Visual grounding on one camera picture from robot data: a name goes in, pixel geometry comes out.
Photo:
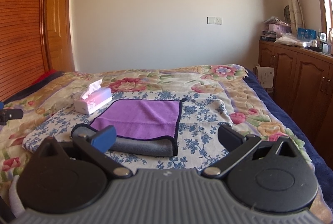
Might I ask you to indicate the white wall socket plate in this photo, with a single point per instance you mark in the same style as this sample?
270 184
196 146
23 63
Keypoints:
214 20

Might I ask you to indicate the white cardboard box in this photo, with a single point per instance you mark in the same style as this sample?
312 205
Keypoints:
265 76

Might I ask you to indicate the wooden door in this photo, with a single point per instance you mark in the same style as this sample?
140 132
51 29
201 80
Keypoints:
59 45

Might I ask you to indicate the floral bed blanket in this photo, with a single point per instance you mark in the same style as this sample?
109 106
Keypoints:
275 184

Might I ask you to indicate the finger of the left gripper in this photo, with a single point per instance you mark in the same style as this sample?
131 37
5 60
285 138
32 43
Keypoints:
10 114

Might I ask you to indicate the dark blue bed sheet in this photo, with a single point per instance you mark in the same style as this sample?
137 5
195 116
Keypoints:
323 172

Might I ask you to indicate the purple grey microfibre towel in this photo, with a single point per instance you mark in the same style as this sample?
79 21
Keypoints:
143 126

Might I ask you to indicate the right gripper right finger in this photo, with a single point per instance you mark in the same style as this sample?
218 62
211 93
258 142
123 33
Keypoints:
239 148

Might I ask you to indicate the blue floral white cloth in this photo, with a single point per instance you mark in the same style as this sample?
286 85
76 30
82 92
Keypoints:
198 144

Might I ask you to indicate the pink white tissue pack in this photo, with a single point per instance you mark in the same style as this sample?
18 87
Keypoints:
93 98

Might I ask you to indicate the wooden sideboard cabinet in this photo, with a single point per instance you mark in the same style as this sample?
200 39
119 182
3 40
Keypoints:
302 84

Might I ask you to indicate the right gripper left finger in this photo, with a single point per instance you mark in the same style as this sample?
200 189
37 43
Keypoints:
91 145

